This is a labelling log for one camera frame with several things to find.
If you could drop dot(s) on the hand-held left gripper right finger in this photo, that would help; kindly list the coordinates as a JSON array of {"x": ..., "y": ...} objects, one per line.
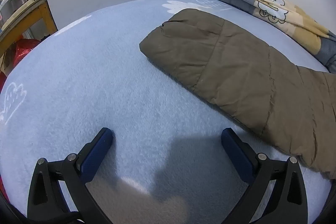
[{"x": 237, "y": 154}]

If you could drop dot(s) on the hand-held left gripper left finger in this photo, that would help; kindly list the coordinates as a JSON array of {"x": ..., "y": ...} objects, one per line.
[{"x": 95, "y": 153}]

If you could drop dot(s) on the red plastic bag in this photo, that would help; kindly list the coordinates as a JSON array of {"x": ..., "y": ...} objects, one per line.
[{"x": 22, "y": 49}]

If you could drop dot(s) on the brown puffer jacket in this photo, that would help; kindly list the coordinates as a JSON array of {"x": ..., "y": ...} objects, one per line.
[{"x": 236, "y": 69}]

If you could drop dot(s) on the light blue bed sheet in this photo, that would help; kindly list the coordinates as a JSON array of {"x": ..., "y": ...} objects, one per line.
[{"x": 105, "y": 82}]

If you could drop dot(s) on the yellow wooden shelf frame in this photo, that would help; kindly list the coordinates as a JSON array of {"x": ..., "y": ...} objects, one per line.
[{"x": 39, "y": 12}]

